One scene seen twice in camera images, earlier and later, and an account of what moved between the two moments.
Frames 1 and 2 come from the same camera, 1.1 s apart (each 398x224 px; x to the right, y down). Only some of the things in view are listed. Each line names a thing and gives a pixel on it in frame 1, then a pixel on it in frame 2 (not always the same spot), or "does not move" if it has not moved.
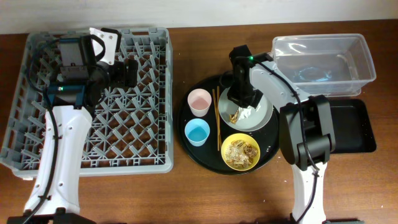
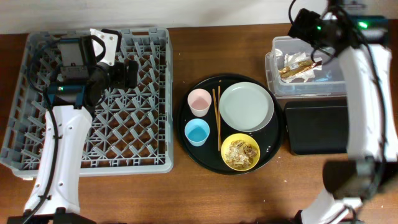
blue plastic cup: x=197 y=131 does not move
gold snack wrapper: x=233 y=118 to x=303 y=66
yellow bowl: x=240 y=152 does not move
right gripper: x=234 y=94 to x=303 y=27
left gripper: x=120 y=80 does not move
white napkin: x=245 y=112 to x=292 y=59
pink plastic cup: x=199 y=100 does not move
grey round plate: x=257 y=119 does not move
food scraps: x=240 y=154 does not move
